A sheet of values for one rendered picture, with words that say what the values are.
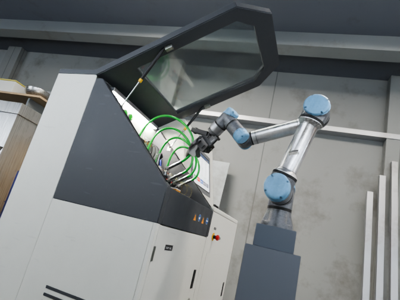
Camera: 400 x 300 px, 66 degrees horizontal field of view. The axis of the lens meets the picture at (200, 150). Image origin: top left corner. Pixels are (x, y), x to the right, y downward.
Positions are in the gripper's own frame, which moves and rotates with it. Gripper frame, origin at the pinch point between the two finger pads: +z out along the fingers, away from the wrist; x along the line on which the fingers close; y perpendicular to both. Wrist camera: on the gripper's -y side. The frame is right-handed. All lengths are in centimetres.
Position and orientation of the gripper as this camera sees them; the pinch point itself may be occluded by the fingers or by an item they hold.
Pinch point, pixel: (188, 154)
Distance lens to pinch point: 173.1
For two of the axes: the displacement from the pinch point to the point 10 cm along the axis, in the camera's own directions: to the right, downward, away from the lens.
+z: -6.6, 6.8, 3.1
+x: 5.4, 1.4, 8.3
